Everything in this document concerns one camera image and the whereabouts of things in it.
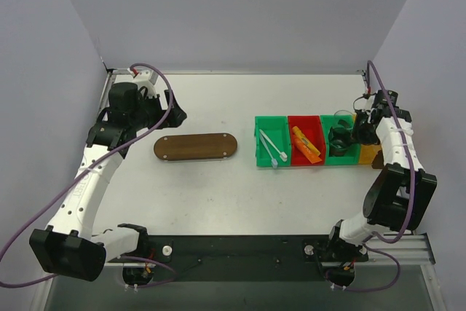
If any dark smoked plastic cup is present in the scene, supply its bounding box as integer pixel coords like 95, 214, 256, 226
328, 127, 352, 157

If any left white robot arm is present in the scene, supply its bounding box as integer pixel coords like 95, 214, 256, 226
29, 79, 186, 281

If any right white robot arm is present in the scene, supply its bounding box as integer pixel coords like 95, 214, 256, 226
325, 90, 438, 262

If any orange toothpaste tube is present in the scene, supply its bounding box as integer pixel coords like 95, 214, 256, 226
292, 126, 323, 164

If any brown oval wooden tray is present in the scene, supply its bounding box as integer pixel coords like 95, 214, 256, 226
154, 133, 237, 162

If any white toothbrush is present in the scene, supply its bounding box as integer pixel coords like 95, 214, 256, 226
260, 129, 288, 162

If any light blue toothbrush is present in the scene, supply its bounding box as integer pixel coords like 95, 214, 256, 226
259, 130, 278, 169

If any yellow plastic bin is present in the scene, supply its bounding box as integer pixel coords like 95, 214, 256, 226
352, 114, 383, 166

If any right green plastic bin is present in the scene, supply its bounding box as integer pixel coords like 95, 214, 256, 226
320, 114, 360, 166

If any green plastic bin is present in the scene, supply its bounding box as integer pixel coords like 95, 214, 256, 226
320, 114, 360, 166
254, 116, 291, 168

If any red plastic bin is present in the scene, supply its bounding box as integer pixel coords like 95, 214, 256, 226
288, 115, 326, 167

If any left green plastic bin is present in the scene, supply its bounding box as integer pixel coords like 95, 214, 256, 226
254, 116, 291, 168

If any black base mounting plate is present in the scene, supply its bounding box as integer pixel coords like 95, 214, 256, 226
105, 234, 368, 283

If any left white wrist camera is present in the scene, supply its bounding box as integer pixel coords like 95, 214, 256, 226
129, 68, 159, 90

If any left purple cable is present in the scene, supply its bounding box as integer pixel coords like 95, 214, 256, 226
0, 63, 178, 288

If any purple cable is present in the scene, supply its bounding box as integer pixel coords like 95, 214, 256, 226
325, 59, 419, 292
0, 63, 178, 288

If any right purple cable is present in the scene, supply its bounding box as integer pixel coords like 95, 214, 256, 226
325, 59, 419, 292

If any aluminium extrusion rail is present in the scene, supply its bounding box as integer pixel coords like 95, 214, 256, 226
104, 233, 436, 267

